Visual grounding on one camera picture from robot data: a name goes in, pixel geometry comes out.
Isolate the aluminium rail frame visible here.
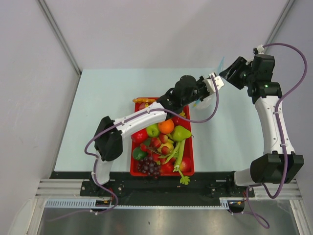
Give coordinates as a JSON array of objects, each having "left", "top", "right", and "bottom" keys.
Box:
[{"left": 34, "top": 178, "right": 304, "bottom": 211}]

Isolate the red peach apple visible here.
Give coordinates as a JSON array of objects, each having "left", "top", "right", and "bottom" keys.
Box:
[{"left": 179, "top": 157, "right": 191, "bottom": 173}]

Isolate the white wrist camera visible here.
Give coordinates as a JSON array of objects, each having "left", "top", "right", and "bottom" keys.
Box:
[
  {"left": 204, "top": 72, "right": 224, "bottom": 94},
  {"left": 253, "top": 44, "right": 265, "bottom": 55}
]

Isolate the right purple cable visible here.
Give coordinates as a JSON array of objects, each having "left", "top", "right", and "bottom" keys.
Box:
[{"left": 228, "top": 43, "right": 308, "bottom": 230}]

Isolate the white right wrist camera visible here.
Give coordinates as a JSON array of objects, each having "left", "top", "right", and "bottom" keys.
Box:
[{"left": 253, "top": 44, "right": 265, "bottom": 55}]

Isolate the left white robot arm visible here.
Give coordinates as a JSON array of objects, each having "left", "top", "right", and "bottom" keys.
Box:
[{"left": 89, "top": 73, "right": 220, "bottom": 196}]

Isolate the orange fruit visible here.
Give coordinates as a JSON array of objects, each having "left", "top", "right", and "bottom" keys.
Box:
[{"left": 157, "top": 119, "right": 175, "bottom": 134}]

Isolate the green celery stalk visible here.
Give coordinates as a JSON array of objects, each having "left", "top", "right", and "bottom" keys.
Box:
[{"left": 161, "top": 140, "right": 190, "bottom": 185}]

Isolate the clear zip top bag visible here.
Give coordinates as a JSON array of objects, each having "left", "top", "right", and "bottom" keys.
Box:
[{"left": 193, "top": 57, "right": 224, "bottom": 110}]

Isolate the green pear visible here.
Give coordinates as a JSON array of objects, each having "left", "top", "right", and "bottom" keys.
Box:
[{"left": 171, "top": 125, "right": 192, "bottom": 142}]

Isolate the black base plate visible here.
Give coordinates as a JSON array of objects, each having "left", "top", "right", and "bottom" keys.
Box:
[{"left": 50, "top": 171, "right": 255, "bottom": 207}]

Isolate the lychee cluster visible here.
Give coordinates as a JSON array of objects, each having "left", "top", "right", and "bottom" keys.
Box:
[{"left": 139, "top": 134, "right": 174, "bottom": 165}]

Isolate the small yellow banana bunch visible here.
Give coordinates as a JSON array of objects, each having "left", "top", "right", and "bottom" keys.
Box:
[{"left": 179, "top": 112, "right": 186, "bottom": 118}]

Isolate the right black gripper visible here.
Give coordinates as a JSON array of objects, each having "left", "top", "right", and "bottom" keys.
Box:
[{"left": 219, "top": 56, "right": 256, "bottom": 90}]

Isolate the green apple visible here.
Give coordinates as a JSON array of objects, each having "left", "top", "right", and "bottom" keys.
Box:
[{"left": 146, "top": 123, "right": 160, "bottom": 138}]

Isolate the orange ginger root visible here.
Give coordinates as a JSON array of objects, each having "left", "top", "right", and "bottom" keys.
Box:
[{"left": 133, "top": 97, "right": 156, "bottom": 103}]

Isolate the purple grape bunch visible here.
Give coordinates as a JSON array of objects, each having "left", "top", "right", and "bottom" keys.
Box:
[{"left": 137, "top": 156, "right": 161, "bottom": 180}]

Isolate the red bell pepper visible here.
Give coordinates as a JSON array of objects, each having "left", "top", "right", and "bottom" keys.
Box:
[{"left": 172, "top": 116, "right": 190, "bottom": 130}]

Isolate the green lime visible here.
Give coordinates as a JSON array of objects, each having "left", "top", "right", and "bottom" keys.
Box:
[{"left": 132, "top": 147, "right": 147, "bottom": 161}]

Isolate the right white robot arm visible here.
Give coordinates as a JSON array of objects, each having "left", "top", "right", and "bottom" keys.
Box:
[{"left": 219, "top": 54, "right": 304, "bottom": 196}]

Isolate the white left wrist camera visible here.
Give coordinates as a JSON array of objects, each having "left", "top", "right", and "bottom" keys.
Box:
[{"left": 204, "top": 72, "right": 224, "bottom": 94}]

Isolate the red plastic tray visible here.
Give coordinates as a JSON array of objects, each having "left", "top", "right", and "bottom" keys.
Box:
[{"left": 130, "top": 106, "right": 194, "bottom": 177}]

